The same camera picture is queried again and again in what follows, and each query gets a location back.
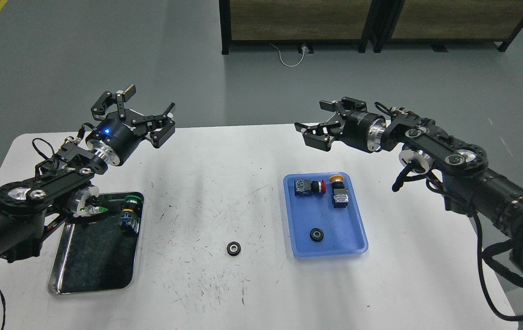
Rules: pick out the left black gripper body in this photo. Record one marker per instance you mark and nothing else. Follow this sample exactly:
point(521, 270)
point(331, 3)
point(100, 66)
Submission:
point(115, 141)

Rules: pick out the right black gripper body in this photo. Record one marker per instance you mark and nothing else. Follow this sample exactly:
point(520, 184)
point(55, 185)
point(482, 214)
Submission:
point(363, 130)

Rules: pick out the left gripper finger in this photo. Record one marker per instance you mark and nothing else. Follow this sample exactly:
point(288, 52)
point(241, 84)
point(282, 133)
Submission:
point(108, 99)
point(156, 129)

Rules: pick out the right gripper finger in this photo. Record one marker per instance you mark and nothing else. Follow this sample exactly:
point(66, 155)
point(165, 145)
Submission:
point(344, 107)
point(322, 135)

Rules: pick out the black gear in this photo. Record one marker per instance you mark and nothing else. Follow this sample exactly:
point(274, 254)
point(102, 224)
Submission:
point(233, 248)
point(316, 235)

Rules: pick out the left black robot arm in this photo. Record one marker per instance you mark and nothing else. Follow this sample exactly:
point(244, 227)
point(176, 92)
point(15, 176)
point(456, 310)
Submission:
point(61, 190)

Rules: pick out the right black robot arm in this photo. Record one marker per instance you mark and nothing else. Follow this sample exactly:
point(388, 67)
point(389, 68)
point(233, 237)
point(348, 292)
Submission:
point(457, 170)

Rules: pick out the blue plastic tray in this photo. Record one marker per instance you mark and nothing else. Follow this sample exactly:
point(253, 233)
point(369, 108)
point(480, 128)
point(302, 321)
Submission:
point(344, 232)

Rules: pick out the silver metal tray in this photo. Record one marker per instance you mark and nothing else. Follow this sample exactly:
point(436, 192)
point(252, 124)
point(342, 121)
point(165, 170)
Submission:
point(99, 256)

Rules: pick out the floor power socket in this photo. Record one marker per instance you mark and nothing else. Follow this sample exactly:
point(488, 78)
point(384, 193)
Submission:
point(305, 49)

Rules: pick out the left wooden cabinet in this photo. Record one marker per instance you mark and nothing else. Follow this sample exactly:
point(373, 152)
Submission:
point(297, 22)

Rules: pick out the wooden cabinet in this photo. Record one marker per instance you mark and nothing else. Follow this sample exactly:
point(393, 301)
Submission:
point(297, 22)
point(438, 22)

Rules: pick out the right wooden cabinet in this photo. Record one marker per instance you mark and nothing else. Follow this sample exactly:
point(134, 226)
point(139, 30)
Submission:
point(438, 22)

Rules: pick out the red push button switch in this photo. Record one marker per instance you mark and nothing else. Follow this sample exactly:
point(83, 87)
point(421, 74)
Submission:
point(307, 187)

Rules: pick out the yellow push button switch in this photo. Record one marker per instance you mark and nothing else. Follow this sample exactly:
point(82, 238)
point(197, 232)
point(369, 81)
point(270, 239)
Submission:
point(340, 197)

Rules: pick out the white green push button switch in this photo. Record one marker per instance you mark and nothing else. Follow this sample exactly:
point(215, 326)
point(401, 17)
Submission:
point(91, 210)

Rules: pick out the green black push button switch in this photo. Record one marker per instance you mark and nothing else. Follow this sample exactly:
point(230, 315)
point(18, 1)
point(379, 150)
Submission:
point(130, 214)

